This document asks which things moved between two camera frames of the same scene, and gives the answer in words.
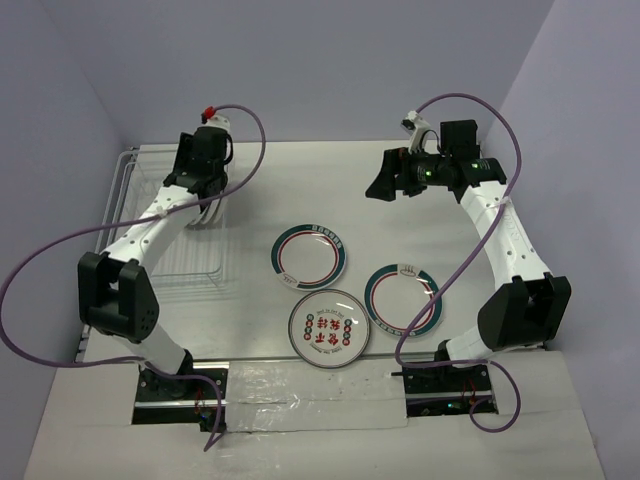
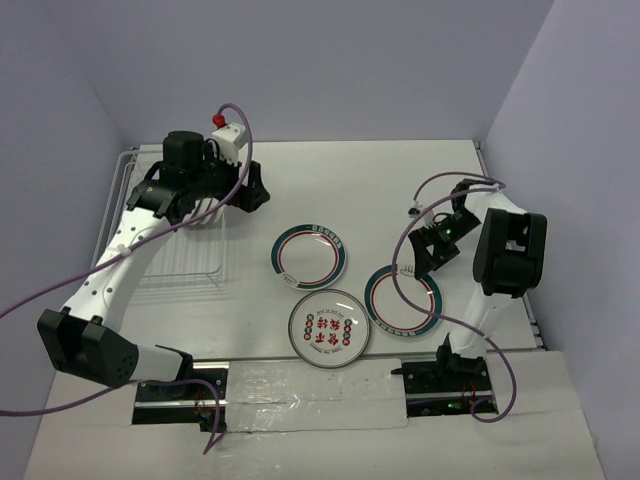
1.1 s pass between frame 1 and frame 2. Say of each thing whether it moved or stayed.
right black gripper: moved
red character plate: stayed
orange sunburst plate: stayed
